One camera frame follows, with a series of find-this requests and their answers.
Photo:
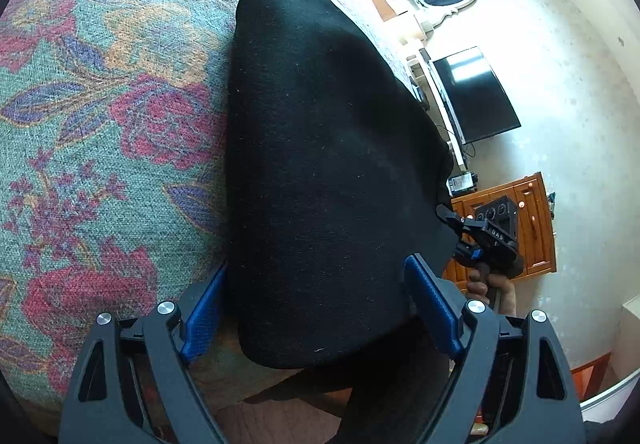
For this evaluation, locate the white television stand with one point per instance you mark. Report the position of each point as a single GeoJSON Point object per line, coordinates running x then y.
{"type": "Point", "coordinates": [440, 109]}

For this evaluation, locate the black set-top box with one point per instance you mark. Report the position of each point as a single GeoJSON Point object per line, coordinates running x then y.
{"type": "Point", "coordinates": [419, 93]}

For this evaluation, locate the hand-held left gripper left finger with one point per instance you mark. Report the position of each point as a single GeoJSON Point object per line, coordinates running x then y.
{"type": "Point", "coordinates": [205, 314]}

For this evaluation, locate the wooden cabinet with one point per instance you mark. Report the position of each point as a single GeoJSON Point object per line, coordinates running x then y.
{"type": "Point", "coordinates": [535, 224]}

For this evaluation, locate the black pants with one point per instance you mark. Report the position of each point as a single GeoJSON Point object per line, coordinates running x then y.
{"type": "Point", "coordinates": [325, 174]}

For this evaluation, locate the black flat television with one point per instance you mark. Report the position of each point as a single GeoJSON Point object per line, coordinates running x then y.
{"type": "Point", "coordinates": [475, 94]}

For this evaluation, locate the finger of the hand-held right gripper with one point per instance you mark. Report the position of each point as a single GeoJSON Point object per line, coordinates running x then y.
{"type": "Point", "coordinates": [467, 255]}
{"type": "Point", "coordinates": [450, 219]}

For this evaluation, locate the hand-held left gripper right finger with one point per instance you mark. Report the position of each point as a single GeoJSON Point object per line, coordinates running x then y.
{"type": "Point", "coordinates": [432, 309]}

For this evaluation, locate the floral bedspread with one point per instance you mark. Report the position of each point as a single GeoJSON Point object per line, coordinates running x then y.
{"type": "Point", "coordinates": [100, 124]}

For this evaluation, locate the person's right hand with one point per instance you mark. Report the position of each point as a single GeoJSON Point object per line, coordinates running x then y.
{"type": "Point", "coordinates": [479, 288]}

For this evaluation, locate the small black router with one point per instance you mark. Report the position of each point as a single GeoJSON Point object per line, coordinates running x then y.
{"type": "Point", "coordinates": [462, 182]}

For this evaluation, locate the red wooden stool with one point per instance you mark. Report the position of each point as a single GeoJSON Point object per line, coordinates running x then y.
{"type": "Point", "coordinates": [592, 374]}

